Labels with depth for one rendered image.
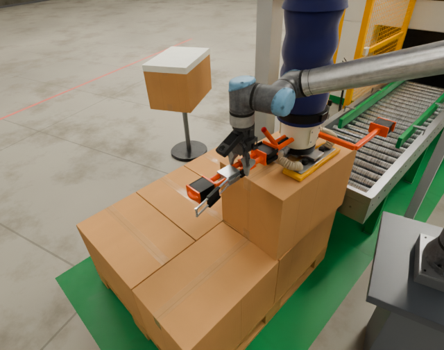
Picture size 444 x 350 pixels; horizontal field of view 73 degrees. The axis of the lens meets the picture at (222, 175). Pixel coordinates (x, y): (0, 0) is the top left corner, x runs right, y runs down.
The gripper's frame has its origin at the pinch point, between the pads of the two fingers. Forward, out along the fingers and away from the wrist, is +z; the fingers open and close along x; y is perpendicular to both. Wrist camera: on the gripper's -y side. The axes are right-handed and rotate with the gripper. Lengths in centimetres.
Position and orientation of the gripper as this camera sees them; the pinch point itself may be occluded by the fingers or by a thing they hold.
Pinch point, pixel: (238, 170)
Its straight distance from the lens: 121.6
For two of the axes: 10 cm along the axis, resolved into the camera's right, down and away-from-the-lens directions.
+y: 7.3, -4.3, 5.3
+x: -6.8, -4.2, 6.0
